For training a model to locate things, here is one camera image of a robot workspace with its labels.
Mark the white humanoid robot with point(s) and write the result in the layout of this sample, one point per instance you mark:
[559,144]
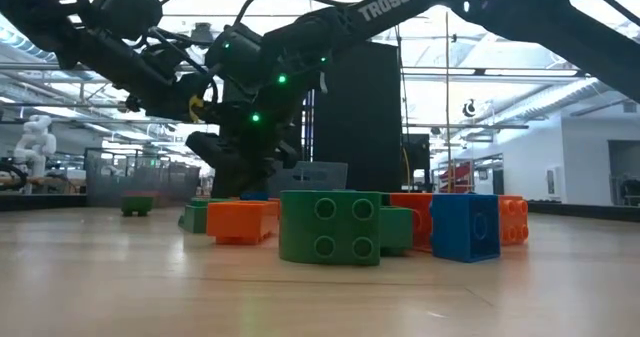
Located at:
[35,147]

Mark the blue 2x2 toy brick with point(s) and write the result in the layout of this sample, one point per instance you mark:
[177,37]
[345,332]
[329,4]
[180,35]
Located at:
[450,232]

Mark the white wall box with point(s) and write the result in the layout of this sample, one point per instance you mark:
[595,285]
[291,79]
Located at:
[553,182]

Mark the black cabinet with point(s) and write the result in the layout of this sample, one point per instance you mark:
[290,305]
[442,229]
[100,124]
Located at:
[417,162]

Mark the orange long toy brick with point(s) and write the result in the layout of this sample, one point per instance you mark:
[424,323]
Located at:
[515,220]

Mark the orange 2x4 toy brick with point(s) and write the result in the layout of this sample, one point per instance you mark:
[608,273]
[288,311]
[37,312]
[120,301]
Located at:
[240,222]

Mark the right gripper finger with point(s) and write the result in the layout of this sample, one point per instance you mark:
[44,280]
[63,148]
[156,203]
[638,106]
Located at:
[287,158]
[210,149]

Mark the red rack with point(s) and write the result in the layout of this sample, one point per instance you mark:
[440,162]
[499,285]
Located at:
[460,177]

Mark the orange 2x2 toy brick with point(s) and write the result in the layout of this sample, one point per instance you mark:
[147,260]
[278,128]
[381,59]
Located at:
[407,212]

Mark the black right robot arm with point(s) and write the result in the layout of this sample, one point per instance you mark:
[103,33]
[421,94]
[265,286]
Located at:
[550,17]

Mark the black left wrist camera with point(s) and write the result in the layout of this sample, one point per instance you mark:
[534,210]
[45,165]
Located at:
[125,9]

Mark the black curved machine part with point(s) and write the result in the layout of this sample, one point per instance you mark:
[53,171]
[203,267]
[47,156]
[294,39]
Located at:
[12,174]

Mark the green 2x2 toy brick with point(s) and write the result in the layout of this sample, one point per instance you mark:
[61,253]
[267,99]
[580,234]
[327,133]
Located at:
[192,219]

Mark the silver ceiling duct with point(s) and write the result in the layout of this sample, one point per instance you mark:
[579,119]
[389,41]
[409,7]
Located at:
[560,102]

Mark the green rounded toy brick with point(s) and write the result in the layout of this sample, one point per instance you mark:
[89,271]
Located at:
[300,227]

